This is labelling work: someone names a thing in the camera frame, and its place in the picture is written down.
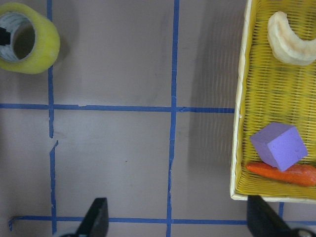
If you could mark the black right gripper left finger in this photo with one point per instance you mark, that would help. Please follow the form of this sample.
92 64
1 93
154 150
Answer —
95 222

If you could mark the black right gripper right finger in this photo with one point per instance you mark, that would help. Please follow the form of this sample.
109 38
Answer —
263 221

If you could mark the orange toy carrot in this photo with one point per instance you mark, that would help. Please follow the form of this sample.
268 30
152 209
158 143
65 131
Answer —
299 174

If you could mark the yellow woven tray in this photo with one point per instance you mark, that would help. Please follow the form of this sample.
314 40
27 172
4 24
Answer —
271 91

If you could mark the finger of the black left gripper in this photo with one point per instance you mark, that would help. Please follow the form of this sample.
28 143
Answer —
4 37

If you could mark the purple foam cube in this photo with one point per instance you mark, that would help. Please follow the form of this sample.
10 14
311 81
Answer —
279 145

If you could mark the yellow tape roll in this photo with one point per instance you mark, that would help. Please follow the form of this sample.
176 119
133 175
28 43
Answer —
34 40

